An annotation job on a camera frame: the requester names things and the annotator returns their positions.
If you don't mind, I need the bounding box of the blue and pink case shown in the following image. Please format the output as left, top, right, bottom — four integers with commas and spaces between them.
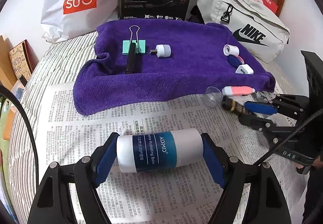
227, 54, 245, 69

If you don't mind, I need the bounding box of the person's right hand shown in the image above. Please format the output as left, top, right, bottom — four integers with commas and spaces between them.
296, 156, 323, 175

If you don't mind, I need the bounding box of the clear plastic cup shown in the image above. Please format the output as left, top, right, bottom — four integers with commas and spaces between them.
202, 86, 223, 108

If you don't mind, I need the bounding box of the small white cylinder roll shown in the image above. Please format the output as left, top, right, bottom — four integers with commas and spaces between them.
223, 44, 240, 56

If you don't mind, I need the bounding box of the pink and grey tube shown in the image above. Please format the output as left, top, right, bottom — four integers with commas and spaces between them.
222, 86, 255, 96

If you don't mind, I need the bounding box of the newspaper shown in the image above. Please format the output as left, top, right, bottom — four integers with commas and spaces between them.
37, 82, 303, 224

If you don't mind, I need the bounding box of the black pen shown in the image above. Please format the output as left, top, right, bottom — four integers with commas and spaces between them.
125, 43, 136, 74

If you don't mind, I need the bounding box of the striped mattress cover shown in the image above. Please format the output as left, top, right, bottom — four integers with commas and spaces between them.
8, 32, 98, 223

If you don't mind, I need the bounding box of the white blue balm bottle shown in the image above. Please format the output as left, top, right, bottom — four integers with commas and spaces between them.
117, 128, 204, 173

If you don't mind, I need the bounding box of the white Nike waist bag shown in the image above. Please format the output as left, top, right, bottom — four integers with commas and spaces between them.
197, 0, 290, 63

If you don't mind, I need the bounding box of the small white USB adapter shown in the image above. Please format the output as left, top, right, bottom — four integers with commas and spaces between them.
150, 44, 171, 58

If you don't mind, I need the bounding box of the green binder clip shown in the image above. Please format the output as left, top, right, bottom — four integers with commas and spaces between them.
122, 25, 146, 55

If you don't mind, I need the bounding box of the black cable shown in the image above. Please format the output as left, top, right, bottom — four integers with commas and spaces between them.
0, 84, 40, 189

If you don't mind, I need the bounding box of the purple towel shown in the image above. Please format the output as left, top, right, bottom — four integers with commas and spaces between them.
73, 19, 275, 115

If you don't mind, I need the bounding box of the white charger plug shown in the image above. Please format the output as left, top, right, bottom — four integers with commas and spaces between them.
235, 64, 254, 75

